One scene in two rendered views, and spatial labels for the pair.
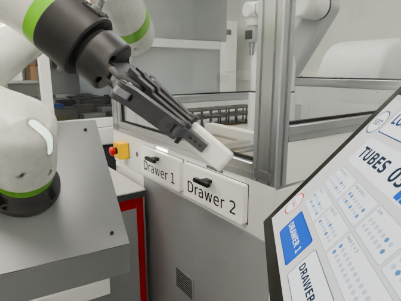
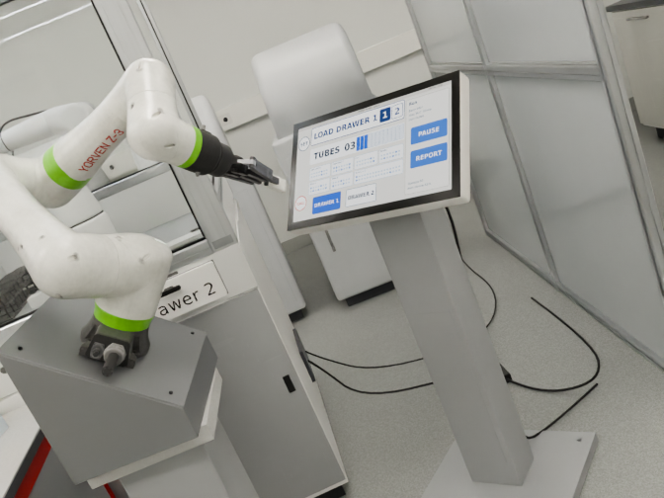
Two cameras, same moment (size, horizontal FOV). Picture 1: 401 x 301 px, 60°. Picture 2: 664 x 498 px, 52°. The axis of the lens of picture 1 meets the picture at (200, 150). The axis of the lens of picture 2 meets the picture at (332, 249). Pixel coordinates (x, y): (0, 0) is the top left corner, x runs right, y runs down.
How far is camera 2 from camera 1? 1.42 m
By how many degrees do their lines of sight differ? 56
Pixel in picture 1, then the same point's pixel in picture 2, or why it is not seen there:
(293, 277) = (350, 203)
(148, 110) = (262, 168)
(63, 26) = (212, 142)
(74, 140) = (78, 304)
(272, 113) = (205, 191)
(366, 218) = (355, 163)
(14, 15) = (188, 146)
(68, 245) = (189, 350)
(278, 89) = not seen: hidden behind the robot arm
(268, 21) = not seen: hidden behind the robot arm
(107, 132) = not seen: outside the picture
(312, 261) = (351, 192)
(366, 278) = (377, 169)
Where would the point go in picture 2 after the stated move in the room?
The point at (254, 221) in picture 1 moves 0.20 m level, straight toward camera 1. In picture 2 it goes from (233, 284) to (282, 277)
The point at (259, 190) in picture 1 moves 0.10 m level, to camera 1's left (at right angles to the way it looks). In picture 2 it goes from (225, 255) to (207, 270)
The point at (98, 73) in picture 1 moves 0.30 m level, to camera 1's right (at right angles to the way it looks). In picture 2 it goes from (232, 161) to (293, 124)
